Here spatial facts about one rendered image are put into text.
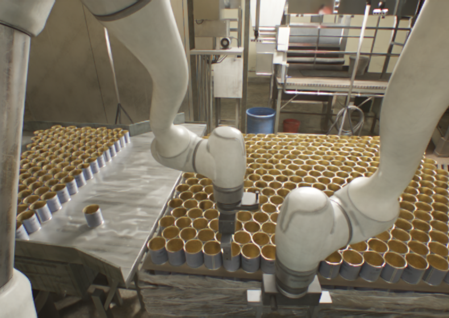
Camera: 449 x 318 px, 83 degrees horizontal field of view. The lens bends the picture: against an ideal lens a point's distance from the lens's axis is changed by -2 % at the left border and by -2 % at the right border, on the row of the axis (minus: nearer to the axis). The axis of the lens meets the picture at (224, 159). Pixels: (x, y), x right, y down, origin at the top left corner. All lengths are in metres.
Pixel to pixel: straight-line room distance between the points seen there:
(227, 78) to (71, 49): 2.06
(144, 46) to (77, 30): 3.63
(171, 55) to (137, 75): 3.30
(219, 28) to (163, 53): 2.80
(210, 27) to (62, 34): 1.94
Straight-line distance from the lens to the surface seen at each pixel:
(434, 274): 1.14
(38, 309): 1.87
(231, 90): 3.73
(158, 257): 1.04
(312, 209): 0.48
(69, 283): 1.40
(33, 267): 1.44
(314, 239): 0.51
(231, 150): 0.65
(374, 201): 0.56
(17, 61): 0.45
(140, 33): 0.37
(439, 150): 5.24
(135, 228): 1.25
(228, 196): 0.73
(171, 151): 0.70
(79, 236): 1.31
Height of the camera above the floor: 1.90
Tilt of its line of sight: 29 degrees down
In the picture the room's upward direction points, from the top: straight up
